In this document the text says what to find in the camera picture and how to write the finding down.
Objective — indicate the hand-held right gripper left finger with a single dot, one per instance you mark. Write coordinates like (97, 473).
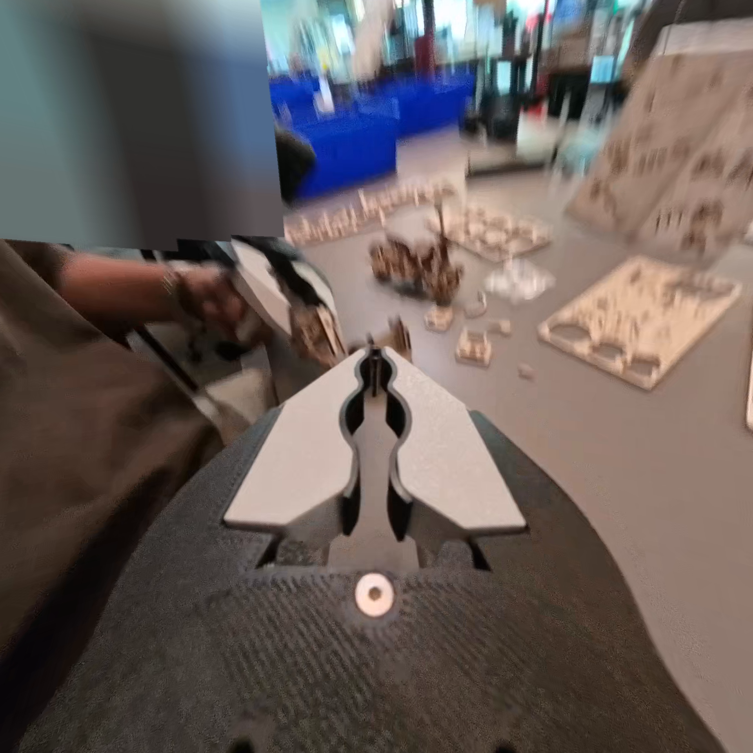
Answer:
(294, 465)

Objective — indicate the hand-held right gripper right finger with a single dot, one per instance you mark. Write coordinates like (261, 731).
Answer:
(453, 470)

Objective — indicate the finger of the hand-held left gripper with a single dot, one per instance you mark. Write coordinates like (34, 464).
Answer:
(317, 288)
(262, 282)

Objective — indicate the person's brown shirt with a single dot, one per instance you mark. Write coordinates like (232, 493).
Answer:
(76, 412)

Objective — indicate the person's left forearm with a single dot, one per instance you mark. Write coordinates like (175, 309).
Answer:
(112, 285)

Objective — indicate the brown studded wristband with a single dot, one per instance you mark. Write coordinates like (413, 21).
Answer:
(172, 285)

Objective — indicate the slotted wooden grille piece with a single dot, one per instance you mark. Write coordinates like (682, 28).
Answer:
(474, 347)

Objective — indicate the square wooden piece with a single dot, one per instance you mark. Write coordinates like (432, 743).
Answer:
(439, 318)

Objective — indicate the clear plastic bag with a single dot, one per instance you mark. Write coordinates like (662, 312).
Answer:
(520, 282)

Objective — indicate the wooden motorcycle model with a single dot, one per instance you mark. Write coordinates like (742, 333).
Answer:
(420, 262)

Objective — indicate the black chair base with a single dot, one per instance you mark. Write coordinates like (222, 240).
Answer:
(176, 370)

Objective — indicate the wooden sheet with small cutouts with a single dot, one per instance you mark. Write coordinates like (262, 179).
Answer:
(365, 212)

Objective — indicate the wooden sheet with large cutouts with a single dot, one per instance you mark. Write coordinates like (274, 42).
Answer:
(641, 320)

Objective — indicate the curved wooden piece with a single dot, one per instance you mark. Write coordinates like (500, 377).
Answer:
(477, 305)

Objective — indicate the wooden sheet with round holes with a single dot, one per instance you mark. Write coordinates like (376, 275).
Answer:
(500, 232)

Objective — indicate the person's left hand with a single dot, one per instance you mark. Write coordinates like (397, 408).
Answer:
(209, 300)

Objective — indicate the wooden wheel subassembly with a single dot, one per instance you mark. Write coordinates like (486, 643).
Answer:
(400, 338)

